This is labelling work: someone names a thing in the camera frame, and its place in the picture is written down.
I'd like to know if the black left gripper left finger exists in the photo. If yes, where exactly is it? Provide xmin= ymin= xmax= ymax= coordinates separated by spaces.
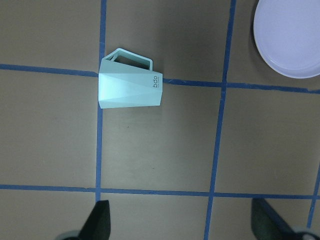
xmin=77 ymin=200 xmax=111 ymax=240

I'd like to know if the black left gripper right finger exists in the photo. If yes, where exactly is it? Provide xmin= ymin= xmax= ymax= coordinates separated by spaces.
xmin=251 ymin=198 xmax=306 ymax=240

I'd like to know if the mint green faceted cup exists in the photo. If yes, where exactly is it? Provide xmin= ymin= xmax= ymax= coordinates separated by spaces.
xmin=98 ymin=48 xmax=163 ymax=109

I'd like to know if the lilac round plate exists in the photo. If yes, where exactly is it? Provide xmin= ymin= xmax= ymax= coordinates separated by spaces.
xmin=253 ymin=0 xmax=320 ymax=79

